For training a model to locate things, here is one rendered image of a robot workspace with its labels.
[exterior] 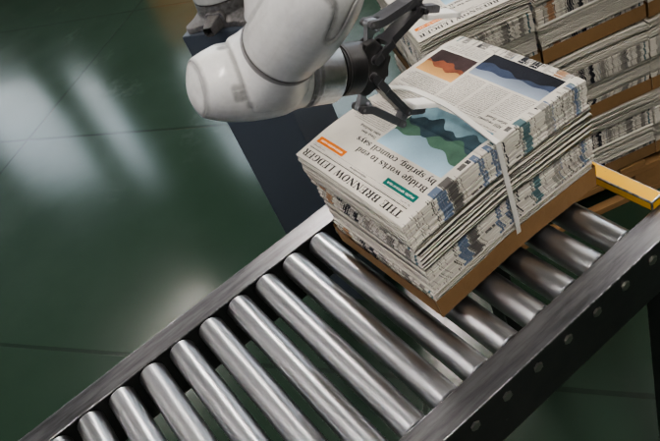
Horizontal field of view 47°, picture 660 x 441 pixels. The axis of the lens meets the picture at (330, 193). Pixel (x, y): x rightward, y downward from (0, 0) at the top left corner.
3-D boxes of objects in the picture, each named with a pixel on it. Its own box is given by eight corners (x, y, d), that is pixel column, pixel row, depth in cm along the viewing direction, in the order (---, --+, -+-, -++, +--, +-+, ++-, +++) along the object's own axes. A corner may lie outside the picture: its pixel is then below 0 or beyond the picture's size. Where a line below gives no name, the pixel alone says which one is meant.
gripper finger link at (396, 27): (361, 60, 110) (357, 53, 109) (412, 6, 111) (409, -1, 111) (378, 68, 108) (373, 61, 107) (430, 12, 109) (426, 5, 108)
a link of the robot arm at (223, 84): (295, 128, 105) (337, 80, 95) (192, 144, 97) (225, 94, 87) (269, 61, 108) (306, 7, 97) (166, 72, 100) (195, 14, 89)
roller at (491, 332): (356, 212, 151) (339, 205, 148) (533, 340, 117) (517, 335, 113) (344, 234, 152) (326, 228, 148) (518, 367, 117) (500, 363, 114)
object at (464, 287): (402, 187, 145) (395, 171, 142) (513, 254, 124) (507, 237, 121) (340, 240, 141) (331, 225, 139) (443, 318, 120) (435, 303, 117)
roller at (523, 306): (352, 203, 149) (363, 216, 153) (531, 330, 115) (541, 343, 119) (368, 185, 150) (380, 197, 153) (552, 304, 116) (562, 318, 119)
